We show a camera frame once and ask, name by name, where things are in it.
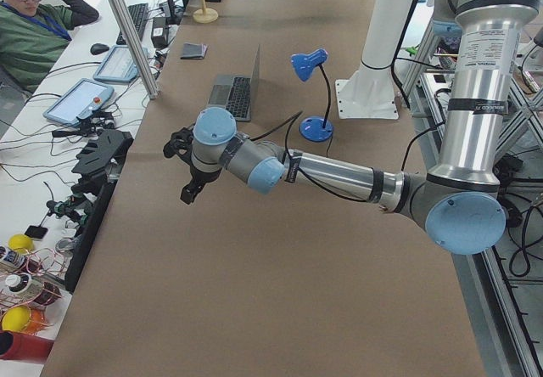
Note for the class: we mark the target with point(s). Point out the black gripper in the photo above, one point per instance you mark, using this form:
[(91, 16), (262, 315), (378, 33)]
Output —
[(200, 176)]

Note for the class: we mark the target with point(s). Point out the grey laptop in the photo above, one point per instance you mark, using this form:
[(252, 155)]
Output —
[(235, 93)]

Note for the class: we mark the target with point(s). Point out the black plastic rack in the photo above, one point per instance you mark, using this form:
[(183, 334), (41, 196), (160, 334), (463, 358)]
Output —
[(92, 165)]

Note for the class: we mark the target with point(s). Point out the blue desk lamp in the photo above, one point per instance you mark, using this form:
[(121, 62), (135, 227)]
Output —
[(316, 127)]

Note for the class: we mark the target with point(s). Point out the folded grey cloth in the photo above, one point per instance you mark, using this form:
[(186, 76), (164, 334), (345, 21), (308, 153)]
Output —
[(193, 50)]

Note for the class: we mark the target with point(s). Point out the near teach pendant tablet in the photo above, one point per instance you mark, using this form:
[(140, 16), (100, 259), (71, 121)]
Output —
[(85, 97)]

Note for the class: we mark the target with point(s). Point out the teach pendant tablet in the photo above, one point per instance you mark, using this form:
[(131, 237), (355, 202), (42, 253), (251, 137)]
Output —
[(118, 67), (85, 97)]

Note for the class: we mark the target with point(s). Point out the far teach pendant tablet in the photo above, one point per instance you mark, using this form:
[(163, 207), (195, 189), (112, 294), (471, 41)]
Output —
[(118, 67)]

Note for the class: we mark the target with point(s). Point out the black power adapter box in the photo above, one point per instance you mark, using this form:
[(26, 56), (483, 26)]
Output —
[(160, 32)]

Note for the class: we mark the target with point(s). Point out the black computer mouse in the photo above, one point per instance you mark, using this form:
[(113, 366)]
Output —
[(98, 48)]

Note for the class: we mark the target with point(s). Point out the yellow ball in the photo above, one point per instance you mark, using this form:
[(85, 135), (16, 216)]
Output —
[(21, 243)]

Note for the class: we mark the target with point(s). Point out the black keyboard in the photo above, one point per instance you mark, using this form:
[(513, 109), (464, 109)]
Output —
[(139, 16)]

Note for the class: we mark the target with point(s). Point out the yellow lemon in bowl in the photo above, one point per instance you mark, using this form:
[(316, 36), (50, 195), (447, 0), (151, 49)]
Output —
[(16, 319)]

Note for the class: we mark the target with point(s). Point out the red cylinder can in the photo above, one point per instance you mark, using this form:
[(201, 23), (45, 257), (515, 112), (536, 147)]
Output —
[(26, 348)]

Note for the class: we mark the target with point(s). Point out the person in green sweater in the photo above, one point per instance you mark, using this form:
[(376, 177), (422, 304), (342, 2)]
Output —
[(34, 33)]

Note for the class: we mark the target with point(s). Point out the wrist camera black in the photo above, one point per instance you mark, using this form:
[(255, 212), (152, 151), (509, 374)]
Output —
[(179, 144)]

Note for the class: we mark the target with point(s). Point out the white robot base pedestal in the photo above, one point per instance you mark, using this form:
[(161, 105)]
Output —
[(369, 93)]

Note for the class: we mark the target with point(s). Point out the aluminium frame post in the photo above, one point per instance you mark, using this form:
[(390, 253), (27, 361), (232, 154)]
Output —
[(124, 21)]

